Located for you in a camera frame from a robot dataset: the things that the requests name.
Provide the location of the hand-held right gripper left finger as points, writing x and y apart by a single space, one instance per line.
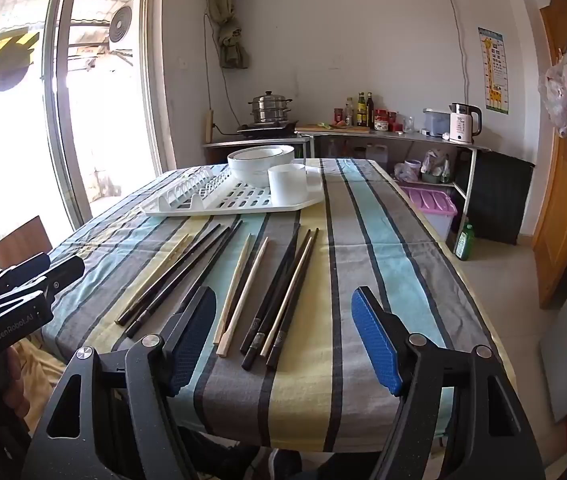
193 340

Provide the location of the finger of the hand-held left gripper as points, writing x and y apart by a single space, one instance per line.
63 272
23 267

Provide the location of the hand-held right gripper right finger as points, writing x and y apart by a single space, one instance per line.
373 340

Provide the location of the light wooden chopstick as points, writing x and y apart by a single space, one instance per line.
246 290
234 285
163 265

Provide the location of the tan wooden chopstick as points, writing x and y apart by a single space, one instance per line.
295 280

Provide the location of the white utensil cup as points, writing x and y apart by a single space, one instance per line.
286 187

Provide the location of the person's left hand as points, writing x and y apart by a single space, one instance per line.
11 380

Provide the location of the brown wooden board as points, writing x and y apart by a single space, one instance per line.
21 240

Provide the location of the striped tablecloth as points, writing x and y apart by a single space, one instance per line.
363 260

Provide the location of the green plastic bottle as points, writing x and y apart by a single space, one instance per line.
464 242

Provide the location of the storage box purple lid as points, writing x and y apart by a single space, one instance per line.
428 202

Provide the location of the white plastic dish rack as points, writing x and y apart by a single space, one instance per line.
243 200

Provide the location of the plastic bag with cup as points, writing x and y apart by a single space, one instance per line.
407 171

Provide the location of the large white bowl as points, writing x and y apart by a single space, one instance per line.
253 172

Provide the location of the plastic bag with bottles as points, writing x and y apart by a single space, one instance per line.
436 167

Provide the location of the plastic jerrycan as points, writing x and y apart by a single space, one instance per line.
377 156

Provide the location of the black panel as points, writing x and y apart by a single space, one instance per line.
498 195

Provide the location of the white bowl dark rim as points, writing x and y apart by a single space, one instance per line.
258 154

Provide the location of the metal side table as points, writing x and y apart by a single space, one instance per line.
248 142

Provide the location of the metal kitchen shelf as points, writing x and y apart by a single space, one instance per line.
413 136

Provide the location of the wooden cutting board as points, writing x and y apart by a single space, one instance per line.
351 129

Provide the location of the white jar red lid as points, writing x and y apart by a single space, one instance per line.
381 122

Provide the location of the drinking glass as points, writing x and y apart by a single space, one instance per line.
409 125

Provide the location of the red lidded jar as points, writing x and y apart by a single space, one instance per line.
395 121

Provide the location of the black induction cooker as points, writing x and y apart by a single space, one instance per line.
266 129

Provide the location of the small red jar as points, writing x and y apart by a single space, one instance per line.
338 117

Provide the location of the clear glass bottle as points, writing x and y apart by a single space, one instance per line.
349 115

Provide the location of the blue grey water jug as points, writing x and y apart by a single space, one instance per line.
436 122

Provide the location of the dark glass bottle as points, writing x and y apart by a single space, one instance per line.
370 112

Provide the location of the dark bottle yellow label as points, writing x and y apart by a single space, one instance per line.
361 112

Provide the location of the white electric kettle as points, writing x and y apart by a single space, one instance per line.
463 127

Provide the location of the stainless steel steamer pot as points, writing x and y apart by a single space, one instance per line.
268 110

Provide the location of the outdoor air conditioner unit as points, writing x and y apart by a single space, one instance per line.
119 24

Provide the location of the tied green curtain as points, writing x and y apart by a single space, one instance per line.
233 45

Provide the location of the hanging plastic bags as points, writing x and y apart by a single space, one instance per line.
561 95

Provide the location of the sliding glass door frame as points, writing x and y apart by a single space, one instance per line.
52 110

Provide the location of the wall power strip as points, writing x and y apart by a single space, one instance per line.
209 125

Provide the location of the giraffe wall poster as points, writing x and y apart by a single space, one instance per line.
493 70

